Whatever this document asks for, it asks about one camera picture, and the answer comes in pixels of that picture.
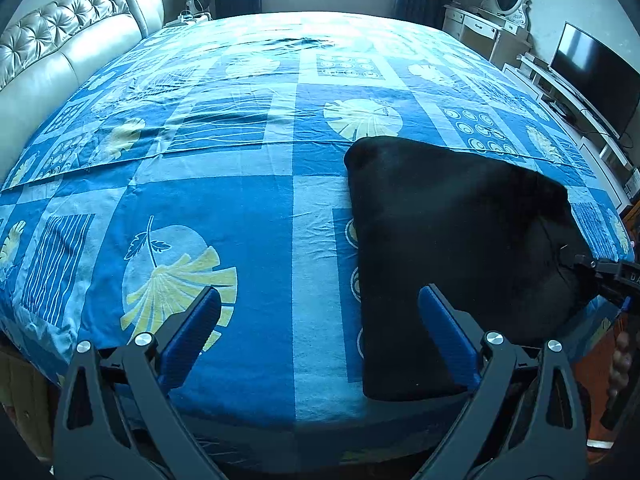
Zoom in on black studded pants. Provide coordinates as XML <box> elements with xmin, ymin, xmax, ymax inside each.
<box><xmin>344</xmin><ymin>136</ymin><xmax>596</xmax><ymax>402</ymax></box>

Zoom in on black flat television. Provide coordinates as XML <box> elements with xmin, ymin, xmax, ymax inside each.
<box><xmin>550</xmin><ymin>22</ymin><xmax>639</xmax><ymax>138</ymax></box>

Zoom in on cream tufted leather headboard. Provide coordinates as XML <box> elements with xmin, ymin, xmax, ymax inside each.
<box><xmin>1</xmin><ymin>0</ymin><xmax>165</xmax><ymax>178</ymax></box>

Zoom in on wooden bedside cabinet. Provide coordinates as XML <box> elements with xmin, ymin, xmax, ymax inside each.
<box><xmin>1</xmin><ymin>346</ymin><xmax>53</xmax><ymax>464</ymax></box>

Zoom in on blue patterned bed sheet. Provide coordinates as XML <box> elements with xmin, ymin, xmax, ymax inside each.
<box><xmin>1</xmin><ymin>12</ymin><xmax>634</xmax><ymax>474</ymax></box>

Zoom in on white tv cabinet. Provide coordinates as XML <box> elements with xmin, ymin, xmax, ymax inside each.
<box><xmin>502</xmin><ymin>55</ymin><xmax>634</xmax><ymax>216</ymax></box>

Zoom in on white vanity table with mirror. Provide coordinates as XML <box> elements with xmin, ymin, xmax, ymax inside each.
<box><xmin>442</xmin><ymin>0</ymin><xmax>532</xmax><ymax>70</ymax></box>

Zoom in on person right hand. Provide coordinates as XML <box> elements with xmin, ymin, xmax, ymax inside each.
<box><xmin>608</xmin><ymin>332</ymin><xmax>632</xmax><ymax>399</ymax></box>

